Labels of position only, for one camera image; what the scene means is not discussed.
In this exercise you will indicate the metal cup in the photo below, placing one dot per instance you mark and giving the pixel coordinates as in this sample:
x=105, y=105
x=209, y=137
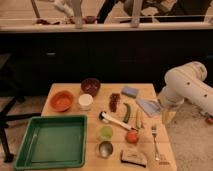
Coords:
x=105, y=149

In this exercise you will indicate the blue sponge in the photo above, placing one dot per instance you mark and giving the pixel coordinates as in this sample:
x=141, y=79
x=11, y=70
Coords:
x=130, y=92

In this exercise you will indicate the black chair base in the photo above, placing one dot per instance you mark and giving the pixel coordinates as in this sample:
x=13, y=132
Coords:
x=4, y=116

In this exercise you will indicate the green plastic tray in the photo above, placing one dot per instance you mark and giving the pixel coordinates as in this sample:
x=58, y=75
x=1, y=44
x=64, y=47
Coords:
x=53, y=142

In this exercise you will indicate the white cup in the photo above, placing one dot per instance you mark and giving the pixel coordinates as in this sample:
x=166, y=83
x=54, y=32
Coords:
x=85, y=101

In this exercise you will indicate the silver fork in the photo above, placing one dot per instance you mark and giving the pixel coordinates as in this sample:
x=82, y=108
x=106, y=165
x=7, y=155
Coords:
x=154, y=134

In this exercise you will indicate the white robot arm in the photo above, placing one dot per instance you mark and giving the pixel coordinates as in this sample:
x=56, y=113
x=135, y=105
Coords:
x=186, y=82

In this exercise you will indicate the orange bowl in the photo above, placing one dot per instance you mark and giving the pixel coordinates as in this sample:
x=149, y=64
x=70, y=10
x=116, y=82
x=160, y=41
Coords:
x=61, y=101

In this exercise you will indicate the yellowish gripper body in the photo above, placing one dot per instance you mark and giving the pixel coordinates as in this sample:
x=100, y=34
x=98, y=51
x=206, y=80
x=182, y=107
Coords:
x=168, y=114

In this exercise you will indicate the purple bowl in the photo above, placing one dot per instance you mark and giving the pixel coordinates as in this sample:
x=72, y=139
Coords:
x=90, y=86

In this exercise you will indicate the blue grey cloth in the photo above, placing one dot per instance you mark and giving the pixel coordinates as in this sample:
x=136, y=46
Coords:
x=151, y=108

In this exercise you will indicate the green cup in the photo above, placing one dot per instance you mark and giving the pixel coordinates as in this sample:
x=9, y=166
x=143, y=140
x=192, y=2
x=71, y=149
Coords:
x=106, y=133

